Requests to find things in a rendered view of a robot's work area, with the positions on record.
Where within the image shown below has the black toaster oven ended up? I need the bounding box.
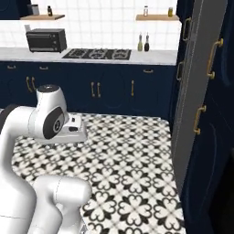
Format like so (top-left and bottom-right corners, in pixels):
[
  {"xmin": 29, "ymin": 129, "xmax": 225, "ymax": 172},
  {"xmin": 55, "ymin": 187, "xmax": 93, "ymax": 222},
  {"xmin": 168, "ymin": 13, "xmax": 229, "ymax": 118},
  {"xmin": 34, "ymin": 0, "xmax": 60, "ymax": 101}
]
[{"xmin": 26, "ymin": 27, "xmax": 68, "ymax": 54}]

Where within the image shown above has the black hob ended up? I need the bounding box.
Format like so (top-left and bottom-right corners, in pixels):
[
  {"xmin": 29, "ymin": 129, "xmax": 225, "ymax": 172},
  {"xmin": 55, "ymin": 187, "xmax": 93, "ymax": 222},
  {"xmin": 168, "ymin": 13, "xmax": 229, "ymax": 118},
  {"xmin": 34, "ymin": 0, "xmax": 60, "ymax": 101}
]
[{"xmin": 61, "ymin": 48, "xmax": 133, "ymax": 61}]

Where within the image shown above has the grey box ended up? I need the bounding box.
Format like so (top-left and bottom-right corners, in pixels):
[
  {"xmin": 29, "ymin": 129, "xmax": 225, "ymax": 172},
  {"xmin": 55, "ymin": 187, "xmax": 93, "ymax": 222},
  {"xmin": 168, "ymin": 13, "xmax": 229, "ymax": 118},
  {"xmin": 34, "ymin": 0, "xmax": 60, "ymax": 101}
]
[{"xmin": 30, "ymin": 4, "xmax": 40, "ymax": 16}]

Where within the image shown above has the navy tall unit grey side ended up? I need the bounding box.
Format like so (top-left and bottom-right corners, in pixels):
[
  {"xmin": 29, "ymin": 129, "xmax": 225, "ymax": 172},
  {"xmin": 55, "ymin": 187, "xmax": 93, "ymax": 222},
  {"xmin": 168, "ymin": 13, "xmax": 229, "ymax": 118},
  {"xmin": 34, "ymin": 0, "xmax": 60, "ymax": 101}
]
[{"xmin": 170, "ymin": 0, "xmax": 234, "ymax": 234}]

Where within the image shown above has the navy base cupboard run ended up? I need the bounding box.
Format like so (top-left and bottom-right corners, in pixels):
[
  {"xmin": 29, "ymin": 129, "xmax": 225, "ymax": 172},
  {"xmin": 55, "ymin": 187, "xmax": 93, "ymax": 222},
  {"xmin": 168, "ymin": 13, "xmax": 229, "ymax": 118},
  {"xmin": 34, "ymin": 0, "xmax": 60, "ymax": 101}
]
[{"xmin": 0, "ymin": 60, "xmax": 177, "ymax": 121}]

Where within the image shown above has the black bottle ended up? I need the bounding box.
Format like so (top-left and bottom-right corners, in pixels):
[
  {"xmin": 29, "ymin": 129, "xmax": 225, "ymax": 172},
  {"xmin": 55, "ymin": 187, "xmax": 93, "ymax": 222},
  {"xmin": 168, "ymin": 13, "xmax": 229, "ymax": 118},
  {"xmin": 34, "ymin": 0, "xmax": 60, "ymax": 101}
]
[{"xmin": 144, "ymin": 32, "xmax": 151, "ymax": 52}]

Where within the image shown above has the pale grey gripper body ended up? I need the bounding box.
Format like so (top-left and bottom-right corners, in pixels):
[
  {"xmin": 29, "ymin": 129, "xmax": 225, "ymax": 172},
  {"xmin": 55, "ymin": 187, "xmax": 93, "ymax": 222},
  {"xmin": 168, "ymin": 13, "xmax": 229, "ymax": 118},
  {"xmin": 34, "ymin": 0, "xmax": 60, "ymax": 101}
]
[{"xmin": 56, "ymin": 125, "xmax": 89, "ymax": 144}]

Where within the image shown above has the navy tall cupboard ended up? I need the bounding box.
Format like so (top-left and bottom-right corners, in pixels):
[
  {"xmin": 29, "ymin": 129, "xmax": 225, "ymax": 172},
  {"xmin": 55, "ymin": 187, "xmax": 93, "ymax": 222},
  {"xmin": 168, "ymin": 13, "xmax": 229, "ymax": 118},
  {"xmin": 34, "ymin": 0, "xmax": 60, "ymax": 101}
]
[{"xmin": 169, "ymin": 0, "xmax": 196, "ymax": 129}]

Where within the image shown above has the olive green bottle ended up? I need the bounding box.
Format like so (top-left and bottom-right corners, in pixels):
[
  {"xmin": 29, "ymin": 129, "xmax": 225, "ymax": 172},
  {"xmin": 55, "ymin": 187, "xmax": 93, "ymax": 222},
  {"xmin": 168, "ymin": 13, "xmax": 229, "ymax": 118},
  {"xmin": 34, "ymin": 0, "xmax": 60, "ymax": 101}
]
[{"xmin": 137, "ymin": 32, "xmax": 144, "ymax": 52}]

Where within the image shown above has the light wooden wall shelf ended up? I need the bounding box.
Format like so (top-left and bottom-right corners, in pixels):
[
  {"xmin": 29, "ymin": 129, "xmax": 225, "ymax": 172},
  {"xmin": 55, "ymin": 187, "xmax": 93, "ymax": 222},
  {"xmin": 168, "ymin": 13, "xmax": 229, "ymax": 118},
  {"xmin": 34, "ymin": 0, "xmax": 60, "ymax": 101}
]
[
  {"xmin": 20, "ymin": 14, "xmax": 66, "ymax": 21},
  {"xmin": 135, "ymin": 14, "xmax": 181, "ymax": 22}
]

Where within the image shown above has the navy wall cupboard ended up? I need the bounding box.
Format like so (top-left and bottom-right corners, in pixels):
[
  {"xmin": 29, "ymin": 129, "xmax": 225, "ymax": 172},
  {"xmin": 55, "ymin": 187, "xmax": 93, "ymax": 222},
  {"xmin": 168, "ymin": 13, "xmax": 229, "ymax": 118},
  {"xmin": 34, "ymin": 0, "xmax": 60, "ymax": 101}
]
[{"xmin": 0, "ymin": 0, "xmax": 32, "ymax": 21}]

